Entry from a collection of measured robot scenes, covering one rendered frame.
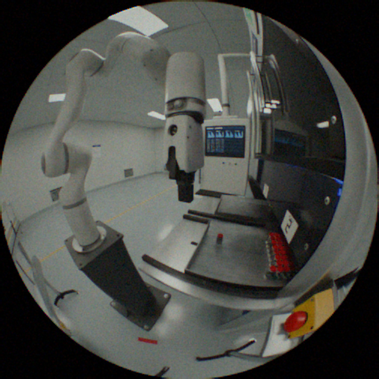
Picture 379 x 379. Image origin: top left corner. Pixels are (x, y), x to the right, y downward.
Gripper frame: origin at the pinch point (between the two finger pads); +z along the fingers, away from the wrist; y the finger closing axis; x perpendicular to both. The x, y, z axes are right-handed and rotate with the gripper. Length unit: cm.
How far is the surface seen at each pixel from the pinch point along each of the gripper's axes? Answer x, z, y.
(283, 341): -32.7, 22.4, -22.1
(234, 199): -12, 21, 54
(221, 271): -11.6, 22.1, -1.4
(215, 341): -32, 110, -22
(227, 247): -11.6, 22.1, 8.9
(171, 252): 5.9, 22.3, -0.3
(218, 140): 9, -23, 89
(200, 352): -26, 110, -37
